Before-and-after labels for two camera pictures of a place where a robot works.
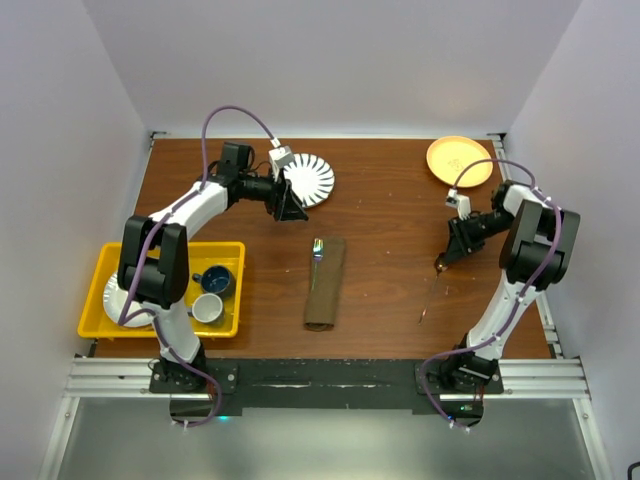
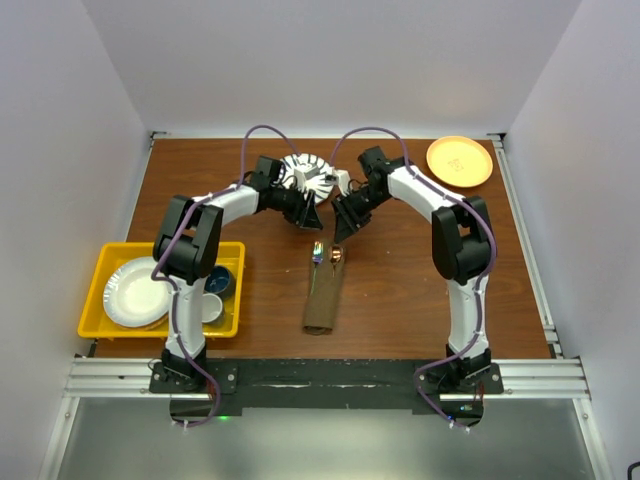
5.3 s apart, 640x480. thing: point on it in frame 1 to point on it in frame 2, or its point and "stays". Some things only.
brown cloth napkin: [325, 286] stays
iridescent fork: [317, 255] stays
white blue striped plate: [312, 179] stays
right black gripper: [460, 243] to [347, 220]
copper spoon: [440, 266] to [336, 254]
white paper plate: [115, 298] stays
